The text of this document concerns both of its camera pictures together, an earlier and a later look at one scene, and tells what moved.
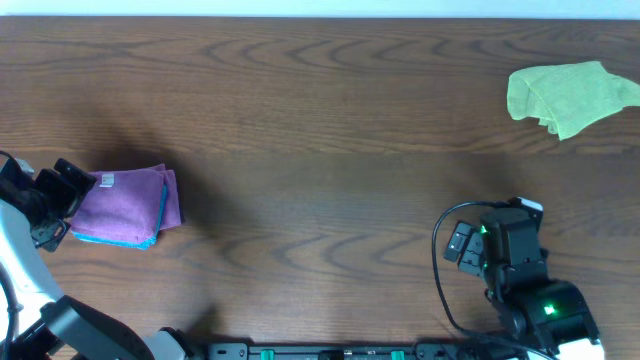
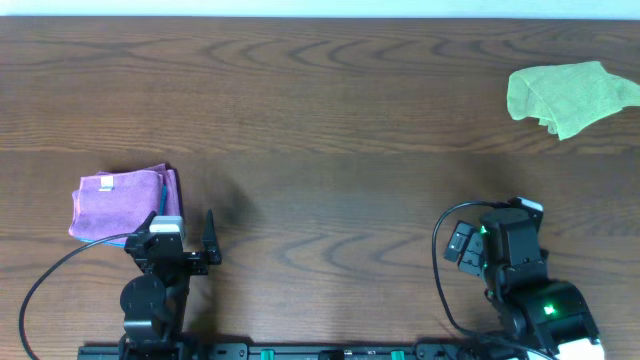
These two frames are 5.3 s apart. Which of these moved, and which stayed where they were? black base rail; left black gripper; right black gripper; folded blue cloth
Moved: left black gripper
Stayed: folded blue cloth; black base rail; right black gripper
